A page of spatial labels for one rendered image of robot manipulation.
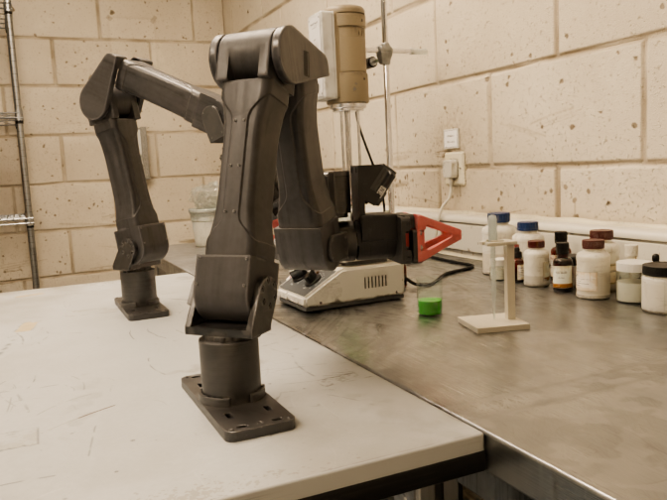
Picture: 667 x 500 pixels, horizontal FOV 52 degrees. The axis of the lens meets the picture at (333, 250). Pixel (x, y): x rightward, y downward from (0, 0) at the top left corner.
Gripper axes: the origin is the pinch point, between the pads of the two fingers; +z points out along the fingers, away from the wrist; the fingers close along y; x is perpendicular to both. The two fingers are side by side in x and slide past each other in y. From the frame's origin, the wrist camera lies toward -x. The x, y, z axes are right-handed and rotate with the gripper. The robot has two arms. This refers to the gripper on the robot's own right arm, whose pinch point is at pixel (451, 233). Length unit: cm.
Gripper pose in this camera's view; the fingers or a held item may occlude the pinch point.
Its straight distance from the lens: 101.3
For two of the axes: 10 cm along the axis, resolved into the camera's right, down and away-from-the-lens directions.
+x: 0.5, 9.9, 1.1
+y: -2.1, -1.0, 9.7
